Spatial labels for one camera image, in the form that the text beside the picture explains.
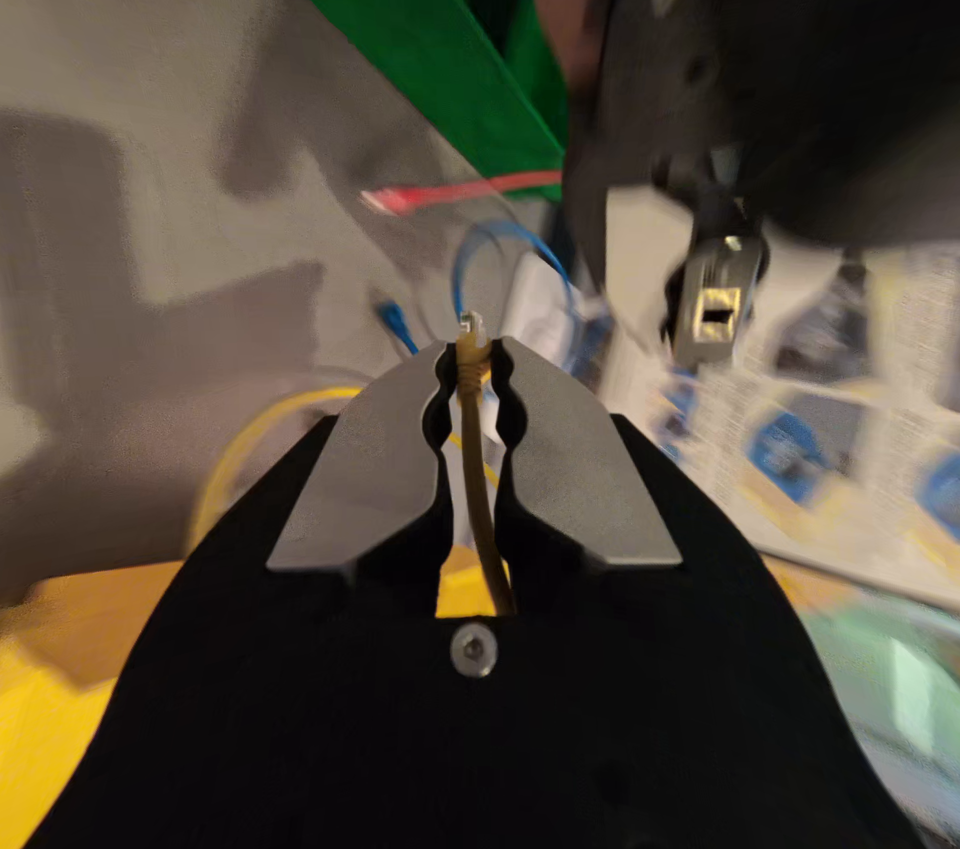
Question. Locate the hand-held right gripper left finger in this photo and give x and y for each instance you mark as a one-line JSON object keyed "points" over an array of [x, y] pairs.
{"points": [[367, 481]]}

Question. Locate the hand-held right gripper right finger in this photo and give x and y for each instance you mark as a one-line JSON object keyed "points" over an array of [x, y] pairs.
{"points": [[577, 481]]}

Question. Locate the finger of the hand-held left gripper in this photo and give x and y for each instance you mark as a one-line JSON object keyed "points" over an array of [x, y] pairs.
{"points": [[645, 241], [802, 271]]}

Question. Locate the black network switch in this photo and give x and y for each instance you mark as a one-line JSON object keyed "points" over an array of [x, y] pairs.
{"points": [[712, 331]]}

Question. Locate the green plastic bin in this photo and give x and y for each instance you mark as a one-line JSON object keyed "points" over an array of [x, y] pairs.
{"points": [[420, 39]]}

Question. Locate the yellow plastic bin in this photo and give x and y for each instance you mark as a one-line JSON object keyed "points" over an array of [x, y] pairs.
{"points": [[45, 714]]}

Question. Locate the white stand base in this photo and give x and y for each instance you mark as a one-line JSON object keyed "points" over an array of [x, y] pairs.
{"points": [[536, 309]]}

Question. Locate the printed instruction sheet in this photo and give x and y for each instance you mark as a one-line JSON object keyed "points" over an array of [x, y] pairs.
{"points": [[825, 451]]}

